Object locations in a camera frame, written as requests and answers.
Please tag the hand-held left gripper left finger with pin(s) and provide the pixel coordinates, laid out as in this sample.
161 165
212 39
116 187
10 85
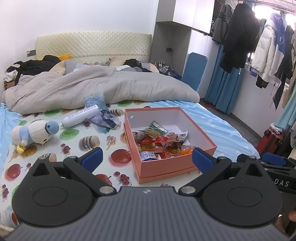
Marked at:
93 157

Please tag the grey striped hanging jacket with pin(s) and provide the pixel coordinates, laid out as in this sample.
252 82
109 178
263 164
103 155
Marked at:
220 25

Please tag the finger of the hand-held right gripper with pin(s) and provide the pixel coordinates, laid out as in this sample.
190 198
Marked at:
276 158

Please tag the crumpled blue plastic bag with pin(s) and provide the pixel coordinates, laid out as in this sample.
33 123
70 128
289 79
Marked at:
94 100

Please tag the beige pillow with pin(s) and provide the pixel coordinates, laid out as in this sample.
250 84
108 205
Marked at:
57 68

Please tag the pile of assorted snack packets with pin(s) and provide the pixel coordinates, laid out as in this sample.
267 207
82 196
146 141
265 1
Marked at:
157 141

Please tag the yellow item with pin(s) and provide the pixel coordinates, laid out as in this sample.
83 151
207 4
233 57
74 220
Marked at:
65 57

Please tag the white puffer hanging jacket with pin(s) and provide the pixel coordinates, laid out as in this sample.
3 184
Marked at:
266 51

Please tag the pale green hanging garment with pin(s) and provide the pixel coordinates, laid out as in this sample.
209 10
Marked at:
286 113

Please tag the red suitcase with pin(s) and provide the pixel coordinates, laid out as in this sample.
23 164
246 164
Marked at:
270 141

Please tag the blue padded board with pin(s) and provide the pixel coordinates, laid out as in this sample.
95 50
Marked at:
194 69

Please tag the white crumpled cloth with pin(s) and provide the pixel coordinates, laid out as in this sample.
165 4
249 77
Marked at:
9 74

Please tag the grey wall cabinet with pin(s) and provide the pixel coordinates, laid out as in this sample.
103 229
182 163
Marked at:
175 11

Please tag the metal clothes rail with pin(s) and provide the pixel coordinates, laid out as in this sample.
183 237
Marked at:
266 2

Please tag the black wall socket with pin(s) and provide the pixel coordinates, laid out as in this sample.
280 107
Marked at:
169 49

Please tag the cluster of small bottles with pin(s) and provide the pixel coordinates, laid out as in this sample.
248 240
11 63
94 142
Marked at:
164 68

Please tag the pink cardboard box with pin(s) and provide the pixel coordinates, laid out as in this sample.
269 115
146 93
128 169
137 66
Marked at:
161 165

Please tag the blue white penguin plush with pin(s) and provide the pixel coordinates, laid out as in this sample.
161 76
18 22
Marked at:
37 132

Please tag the blue curtain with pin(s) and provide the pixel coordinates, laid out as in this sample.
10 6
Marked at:
222 88

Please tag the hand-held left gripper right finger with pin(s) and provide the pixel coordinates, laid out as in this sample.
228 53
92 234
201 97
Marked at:
203 160

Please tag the grey wall switch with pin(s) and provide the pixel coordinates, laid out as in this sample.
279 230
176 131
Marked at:
31 53

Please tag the black hanging coat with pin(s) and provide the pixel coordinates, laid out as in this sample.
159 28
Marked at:
240 34

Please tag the navy lavender plastic bag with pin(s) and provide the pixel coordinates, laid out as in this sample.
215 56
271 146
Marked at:
106 119

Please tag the fruit print sheet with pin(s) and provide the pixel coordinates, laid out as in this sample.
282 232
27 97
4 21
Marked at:
74 125

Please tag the blue star bedsheet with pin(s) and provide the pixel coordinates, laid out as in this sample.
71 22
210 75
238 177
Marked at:
219 125

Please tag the plaid hanging scarf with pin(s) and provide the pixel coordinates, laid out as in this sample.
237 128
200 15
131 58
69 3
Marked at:
277 95

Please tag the black garment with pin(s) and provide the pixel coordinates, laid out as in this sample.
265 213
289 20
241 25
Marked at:
133 63

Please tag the white tube bottle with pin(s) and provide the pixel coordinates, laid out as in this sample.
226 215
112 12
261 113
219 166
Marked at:
78 115

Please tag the grey duvet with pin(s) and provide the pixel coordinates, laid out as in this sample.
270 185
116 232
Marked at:
104 88

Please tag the black clothes heap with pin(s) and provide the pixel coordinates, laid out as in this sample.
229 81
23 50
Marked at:
32 67

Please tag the pale printed pillow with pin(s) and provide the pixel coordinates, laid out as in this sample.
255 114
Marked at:
154 67

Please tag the cream quilted headboard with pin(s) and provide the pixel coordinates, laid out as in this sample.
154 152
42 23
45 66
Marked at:
92 45

